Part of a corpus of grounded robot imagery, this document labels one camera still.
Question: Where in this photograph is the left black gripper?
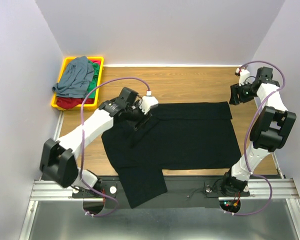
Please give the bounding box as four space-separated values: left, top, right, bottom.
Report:
125 99 152 131

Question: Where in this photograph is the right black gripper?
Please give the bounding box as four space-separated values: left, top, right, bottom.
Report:
228 80 258 105

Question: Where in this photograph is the black t shirt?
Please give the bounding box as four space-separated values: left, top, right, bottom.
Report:
101 102 241 208

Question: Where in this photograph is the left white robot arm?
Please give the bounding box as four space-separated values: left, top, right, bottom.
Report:
39 87 159 197

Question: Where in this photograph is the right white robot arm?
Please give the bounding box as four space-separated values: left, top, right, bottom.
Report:
220 65 297 196

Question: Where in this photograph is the yellow plastic bin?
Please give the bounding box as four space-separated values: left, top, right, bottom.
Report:
51 56 104 111

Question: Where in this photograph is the green t shirt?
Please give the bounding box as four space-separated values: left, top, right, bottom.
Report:
82 60 100 98

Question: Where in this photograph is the grey blue t shirt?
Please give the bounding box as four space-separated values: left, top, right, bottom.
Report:
52 56 95 99

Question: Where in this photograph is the red t shirt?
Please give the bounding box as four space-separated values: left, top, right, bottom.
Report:
50 56 104 111

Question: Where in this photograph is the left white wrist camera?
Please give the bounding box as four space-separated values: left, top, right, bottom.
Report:
139 90 159 115

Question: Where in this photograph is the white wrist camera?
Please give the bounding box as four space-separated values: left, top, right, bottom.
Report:
235 67 250 86
139 90 159 115

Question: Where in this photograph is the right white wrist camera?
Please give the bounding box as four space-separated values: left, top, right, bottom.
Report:
235 67 250 86

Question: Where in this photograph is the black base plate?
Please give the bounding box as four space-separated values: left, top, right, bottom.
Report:
72 175 250 209

